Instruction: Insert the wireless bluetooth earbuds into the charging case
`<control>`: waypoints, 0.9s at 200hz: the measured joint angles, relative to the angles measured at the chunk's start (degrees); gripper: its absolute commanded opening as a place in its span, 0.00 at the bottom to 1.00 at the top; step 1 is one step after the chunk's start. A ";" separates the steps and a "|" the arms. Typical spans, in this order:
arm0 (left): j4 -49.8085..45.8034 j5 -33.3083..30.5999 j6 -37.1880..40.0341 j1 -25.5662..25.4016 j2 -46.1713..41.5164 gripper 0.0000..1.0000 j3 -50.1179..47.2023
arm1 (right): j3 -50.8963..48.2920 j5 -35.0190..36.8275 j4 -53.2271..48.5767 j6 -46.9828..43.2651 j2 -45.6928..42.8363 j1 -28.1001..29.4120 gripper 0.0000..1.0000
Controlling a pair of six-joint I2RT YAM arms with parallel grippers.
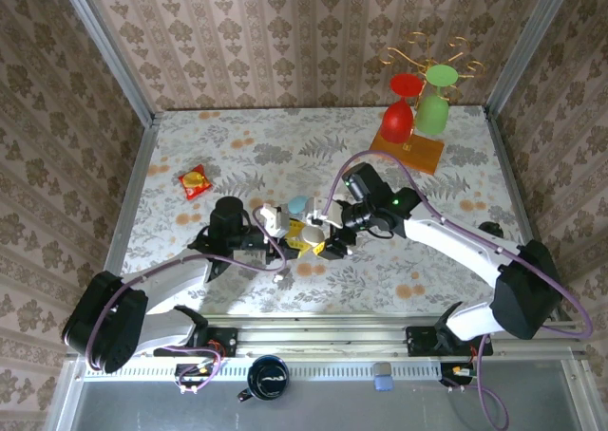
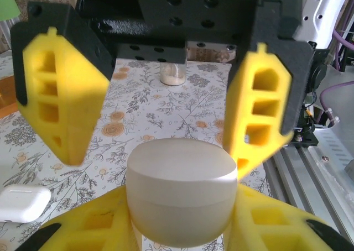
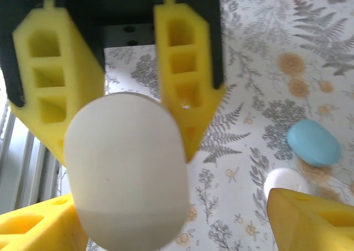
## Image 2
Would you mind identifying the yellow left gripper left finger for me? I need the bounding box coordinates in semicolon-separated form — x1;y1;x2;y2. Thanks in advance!
16;186;142;251

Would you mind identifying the green plastic wine glass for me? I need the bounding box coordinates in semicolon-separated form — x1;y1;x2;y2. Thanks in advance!
0;0;20;22

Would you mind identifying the small glass jar black lid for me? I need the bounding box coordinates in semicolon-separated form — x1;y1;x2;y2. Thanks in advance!
159;62;187;86

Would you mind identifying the white rectangular earbud case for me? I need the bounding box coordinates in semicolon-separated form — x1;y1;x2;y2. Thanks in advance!
0;185;52;224

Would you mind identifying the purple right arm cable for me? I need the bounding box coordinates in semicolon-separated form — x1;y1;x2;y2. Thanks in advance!
319;27;354;124

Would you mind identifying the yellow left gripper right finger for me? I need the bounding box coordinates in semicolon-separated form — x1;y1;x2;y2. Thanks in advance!
226;183;354;251

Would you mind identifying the gold rack with orange base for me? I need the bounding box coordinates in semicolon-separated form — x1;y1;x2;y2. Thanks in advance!
0;76;19;118

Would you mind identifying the aluminium front rail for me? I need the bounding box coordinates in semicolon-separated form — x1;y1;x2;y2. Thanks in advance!
262;143;354;251

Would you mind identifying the round white earbud charging case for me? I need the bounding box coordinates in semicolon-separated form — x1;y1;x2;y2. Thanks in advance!
126;139;238;249

